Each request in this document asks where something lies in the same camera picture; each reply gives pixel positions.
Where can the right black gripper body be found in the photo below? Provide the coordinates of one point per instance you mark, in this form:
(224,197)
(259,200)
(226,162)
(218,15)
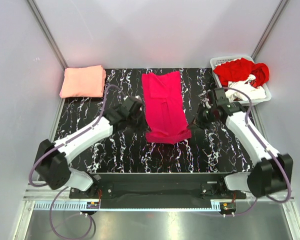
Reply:
(207,115)

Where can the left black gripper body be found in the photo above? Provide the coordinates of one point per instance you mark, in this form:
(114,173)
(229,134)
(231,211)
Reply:
(140,113)

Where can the magenta pink t shirt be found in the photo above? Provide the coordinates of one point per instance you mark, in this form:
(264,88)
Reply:
(164,112)

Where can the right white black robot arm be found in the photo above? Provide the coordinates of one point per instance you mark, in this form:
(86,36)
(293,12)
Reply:
(271,172)

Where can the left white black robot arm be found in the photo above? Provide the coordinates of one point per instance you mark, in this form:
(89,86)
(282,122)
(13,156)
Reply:
(53,158)

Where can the white printed t shirt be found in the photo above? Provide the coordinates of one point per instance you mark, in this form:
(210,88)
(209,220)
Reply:
(245,86)

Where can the red t shirt in basket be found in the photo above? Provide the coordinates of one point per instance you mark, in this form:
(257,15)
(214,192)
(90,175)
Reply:
(239,70)

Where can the white plastic laundry basket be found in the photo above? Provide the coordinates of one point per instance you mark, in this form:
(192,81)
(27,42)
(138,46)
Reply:
(215,61)

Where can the folded peach t shirt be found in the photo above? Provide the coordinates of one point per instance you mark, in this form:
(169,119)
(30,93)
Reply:
(83,82)

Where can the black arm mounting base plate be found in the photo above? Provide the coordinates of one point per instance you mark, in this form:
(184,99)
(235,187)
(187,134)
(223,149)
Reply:
(114,185)

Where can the slotted white cable duct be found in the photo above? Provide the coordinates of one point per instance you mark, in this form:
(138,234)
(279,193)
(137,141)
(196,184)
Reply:
(204,206)

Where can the right aluminium frame post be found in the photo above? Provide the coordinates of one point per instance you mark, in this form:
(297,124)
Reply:
(270,26)

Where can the aluminium frame post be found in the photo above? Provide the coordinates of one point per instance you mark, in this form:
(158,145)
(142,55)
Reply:
(34,8)
(270,26)

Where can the left aluminium frame post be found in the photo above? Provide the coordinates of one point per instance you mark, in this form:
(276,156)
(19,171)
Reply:
(34,8)

